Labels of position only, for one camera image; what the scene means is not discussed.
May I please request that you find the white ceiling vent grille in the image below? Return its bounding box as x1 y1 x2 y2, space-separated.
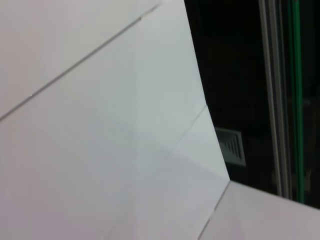
214 126 247 167

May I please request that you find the green vertical strip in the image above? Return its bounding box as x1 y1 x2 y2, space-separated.
286 0 305 205

